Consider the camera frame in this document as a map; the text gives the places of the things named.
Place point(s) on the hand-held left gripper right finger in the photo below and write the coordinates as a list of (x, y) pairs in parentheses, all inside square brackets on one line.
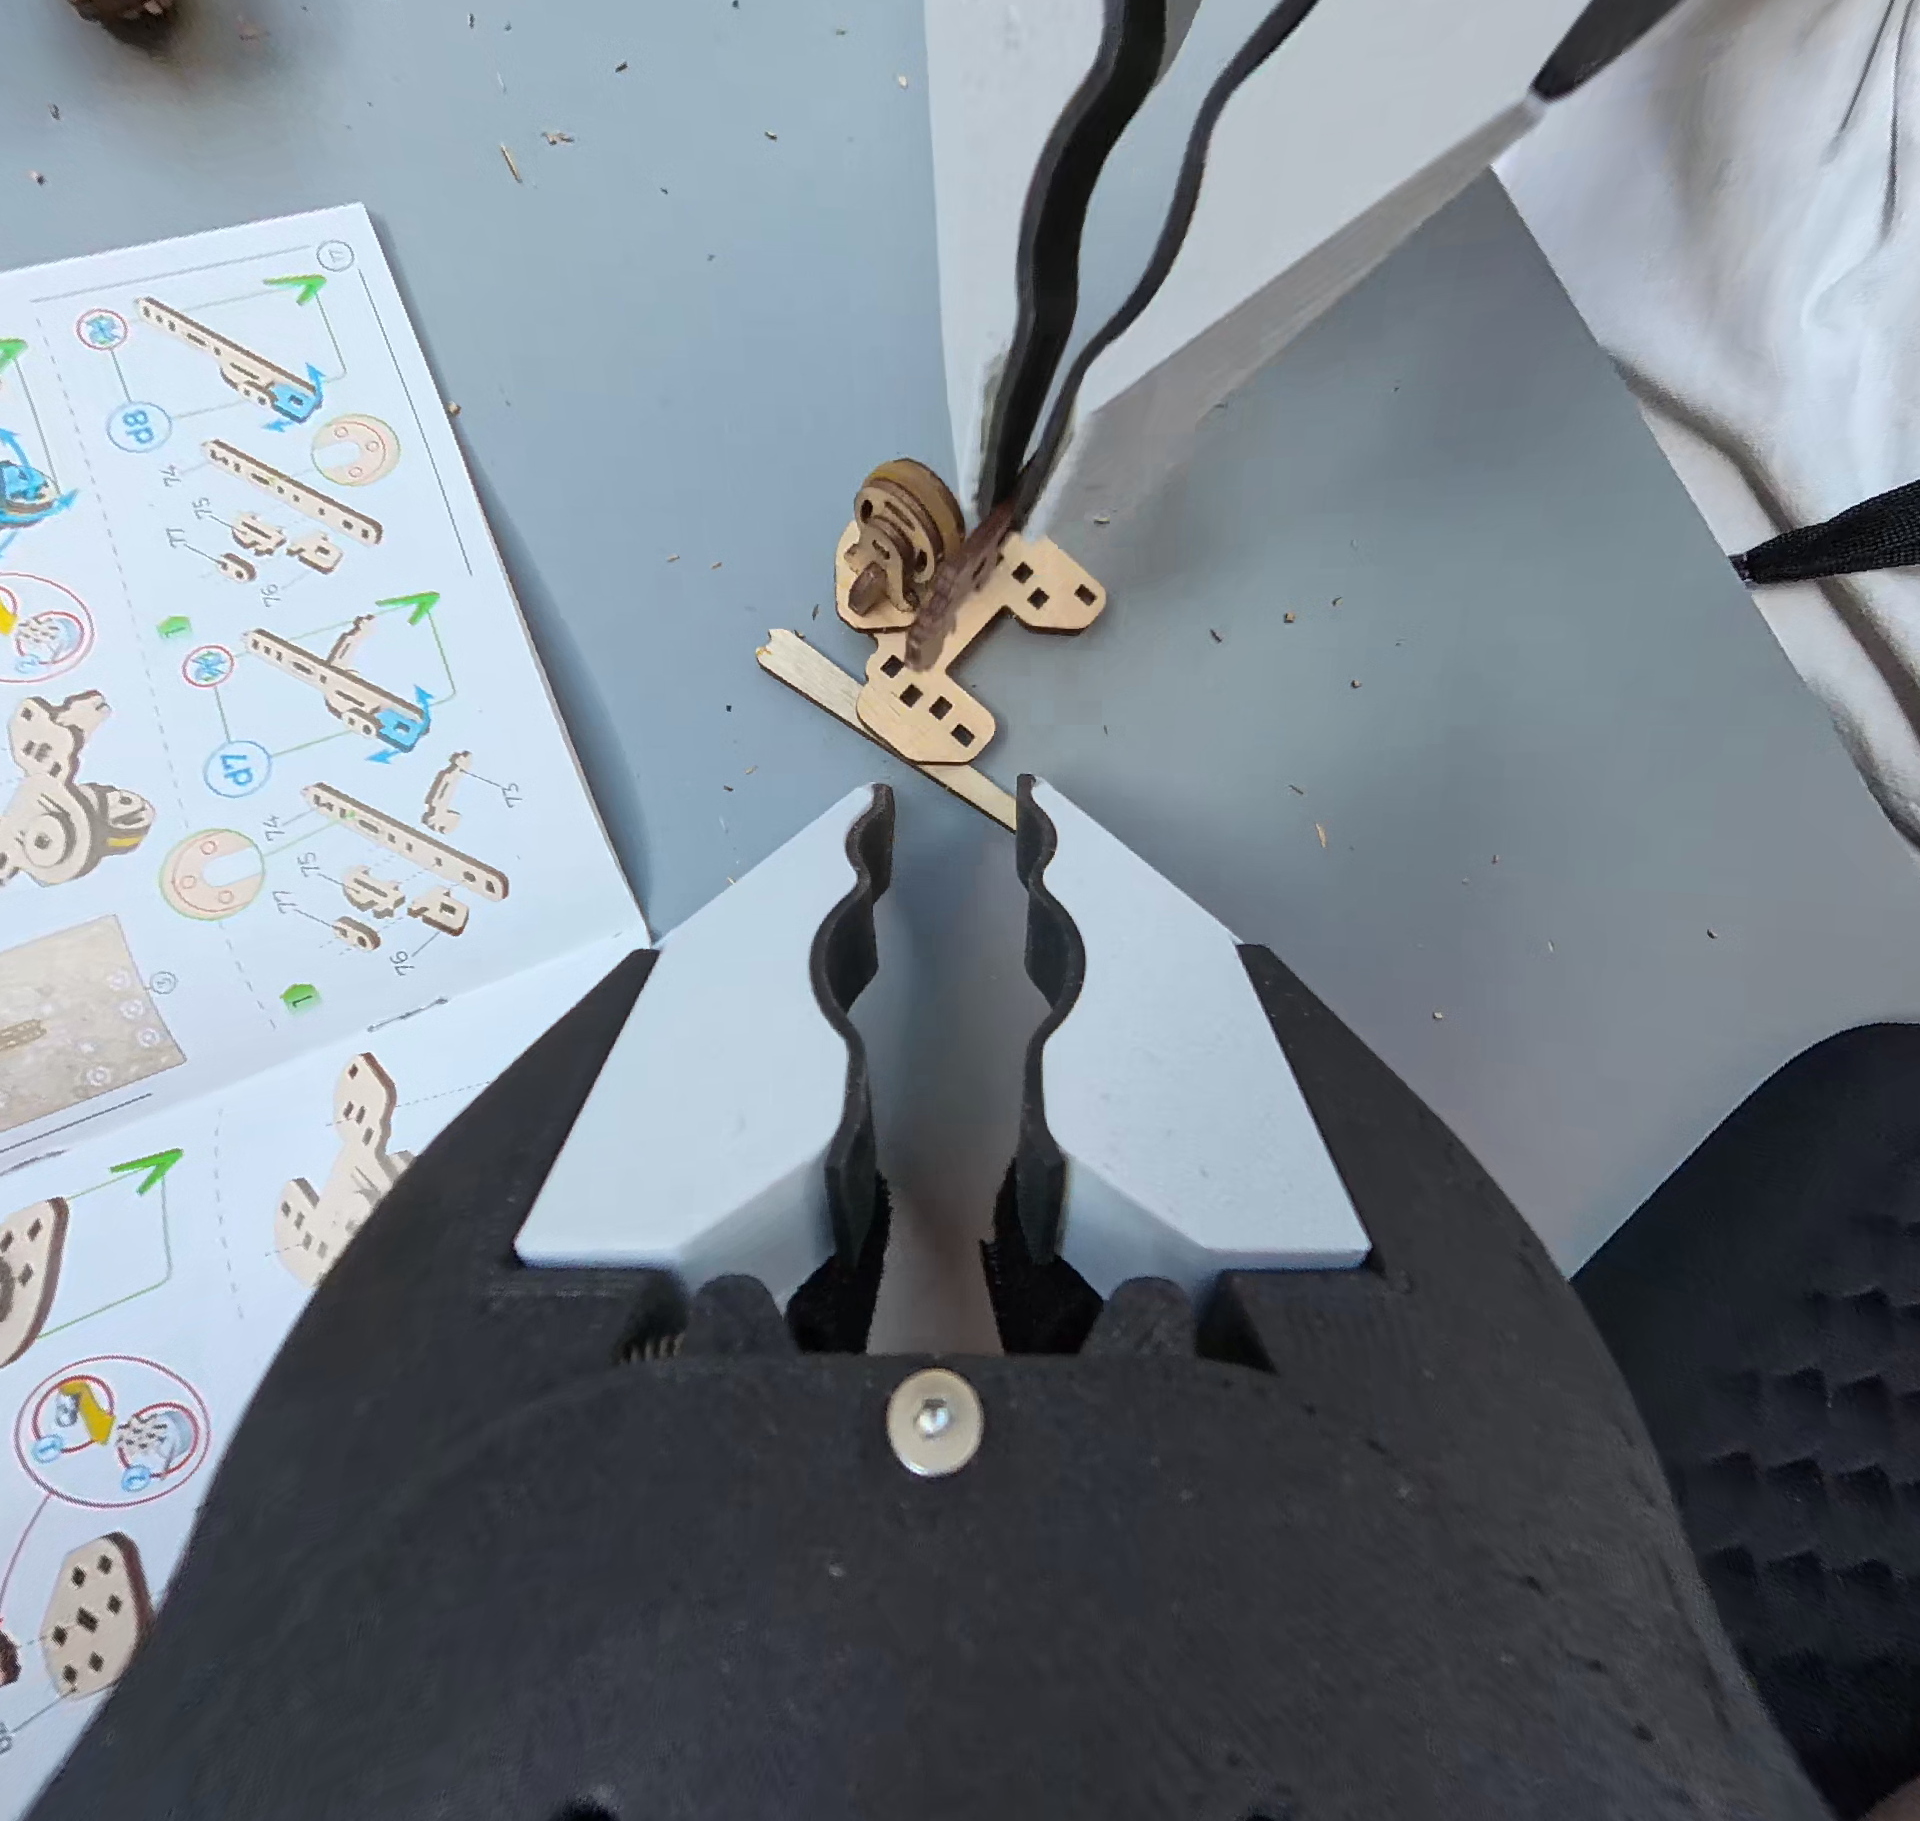
[(1186, 1100)]

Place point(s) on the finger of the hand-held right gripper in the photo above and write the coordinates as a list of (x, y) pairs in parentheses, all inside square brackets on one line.
[(1351, 125), (1004, 125)]

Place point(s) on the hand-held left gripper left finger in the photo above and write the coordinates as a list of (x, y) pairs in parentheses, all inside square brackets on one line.
[(692, 1100)]

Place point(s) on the wooden plate with wheel assembly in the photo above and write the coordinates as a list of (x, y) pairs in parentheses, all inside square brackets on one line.
[(932, 719)]

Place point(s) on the thin dark wooden strip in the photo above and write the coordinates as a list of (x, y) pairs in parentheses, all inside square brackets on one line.
[(960, 598)]

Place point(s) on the person's white shirt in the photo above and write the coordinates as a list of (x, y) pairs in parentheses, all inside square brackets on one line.
[(1772, 277)]

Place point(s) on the flat wooden stick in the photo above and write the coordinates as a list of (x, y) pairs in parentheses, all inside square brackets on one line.
[(819, 678)]

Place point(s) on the printed assembly instruction booklet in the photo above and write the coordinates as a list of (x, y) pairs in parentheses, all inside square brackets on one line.
[(301, 575)]

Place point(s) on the black foam pad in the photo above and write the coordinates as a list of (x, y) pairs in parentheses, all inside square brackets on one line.
[(1772, 1401)]

